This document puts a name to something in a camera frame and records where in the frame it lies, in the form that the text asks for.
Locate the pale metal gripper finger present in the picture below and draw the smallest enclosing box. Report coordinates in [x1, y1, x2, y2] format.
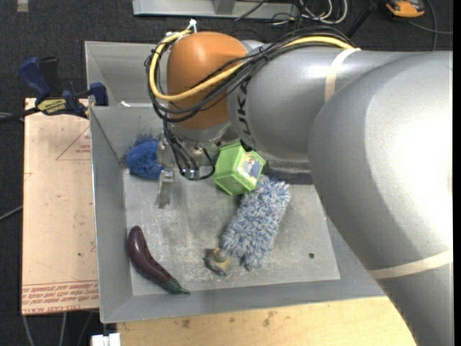
[154, 170, 176, 210]

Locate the dark blue fluffy duster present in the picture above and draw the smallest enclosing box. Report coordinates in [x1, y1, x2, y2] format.
[124, 131, 165, 181]

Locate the grey metal bin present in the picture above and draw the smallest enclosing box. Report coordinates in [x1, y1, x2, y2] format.
[84, 40, 388, 324]

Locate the green plastic basket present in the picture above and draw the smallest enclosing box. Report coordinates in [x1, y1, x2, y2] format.
[212, 142, 267, 196]

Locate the purple toy eggplant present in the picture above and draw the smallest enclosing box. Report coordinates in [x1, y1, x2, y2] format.
[126, 225, 191, 296]

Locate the small grey toy bird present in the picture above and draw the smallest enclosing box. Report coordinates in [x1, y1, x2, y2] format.
[203, 247, 232, 278]

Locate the pale blue fluffy duster mitt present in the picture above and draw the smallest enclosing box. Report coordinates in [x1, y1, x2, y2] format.
[219, 174, 292, 272]

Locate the brown cardboard board red print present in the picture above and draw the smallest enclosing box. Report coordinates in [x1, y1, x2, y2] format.
[20, 97, 100, 316]

